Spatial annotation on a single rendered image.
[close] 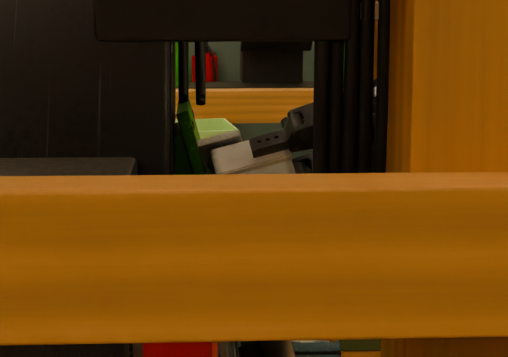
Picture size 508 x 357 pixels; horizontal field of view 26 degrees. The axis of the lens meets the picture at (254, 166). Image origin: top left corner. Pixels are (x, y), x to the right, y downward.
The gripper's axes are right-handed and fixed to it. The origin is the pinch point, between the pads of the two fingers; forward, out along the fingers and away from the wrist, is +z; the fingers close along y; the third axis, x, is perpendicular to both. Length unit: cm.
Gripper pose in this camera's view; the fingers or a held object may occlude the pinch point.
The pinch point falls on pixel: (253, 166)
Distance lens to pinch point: 100.2
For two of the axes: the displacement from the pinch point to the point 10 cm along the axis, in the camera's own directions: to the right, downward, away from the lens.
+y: -1.6, -5.7, -8.1
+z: -9.6, 2.6, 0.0
